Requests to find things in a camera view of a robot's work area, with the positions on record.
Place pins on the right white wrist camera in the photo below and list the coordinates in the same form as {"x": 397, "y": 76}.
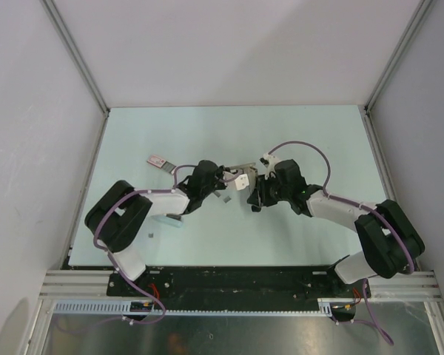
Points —
{"x": 269, "y": 161}

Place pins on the beige black stapler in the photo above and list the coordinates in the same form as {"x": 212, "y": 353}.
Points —
{"x": 250, "y": 169}

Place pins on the left aluminium frame post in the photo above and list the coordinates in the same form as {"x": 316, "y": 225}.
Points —
{"x": 70, "y": 45}

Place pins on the red white staple box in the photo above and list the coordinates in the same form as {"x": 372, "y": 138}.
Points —
{"x": 161, "y": 163}

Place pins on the aluminium frame post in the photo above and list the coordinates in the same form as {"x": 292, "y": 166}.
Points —
{"x": 413, "y": 26}
{"x": 70, "y": 45}

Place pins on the light blue white stapler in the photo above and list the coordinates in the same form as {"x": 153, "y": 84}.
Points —
{"x": 169, "y": 219}

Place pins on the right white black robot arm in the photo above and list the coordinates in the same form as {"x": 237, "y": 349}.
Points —
{"x": 390, "y": 244}

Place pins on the aluminium front rail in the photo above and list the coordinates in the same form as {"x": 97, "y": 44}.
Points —
{"x": 421, "y": 286}

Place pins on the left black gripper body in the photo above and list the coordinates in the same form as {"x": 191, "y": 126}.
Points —
{"x": 217, "y": 184}

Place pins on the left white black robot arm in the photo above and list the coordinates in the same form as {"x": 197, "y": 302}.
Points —
{"x": 117, "y": 217}

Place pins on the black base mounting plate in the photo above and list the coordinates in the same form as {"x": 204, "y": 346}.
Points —
{"x": 237, "y": 288}

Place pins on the right aluminium frame post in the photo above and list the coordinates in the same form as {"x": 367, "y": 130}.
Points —
{"x": 413, "y": 26}

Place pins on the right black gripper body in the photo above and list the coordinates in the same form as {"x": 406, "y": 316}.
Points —
{"x": 271, "y": 190}

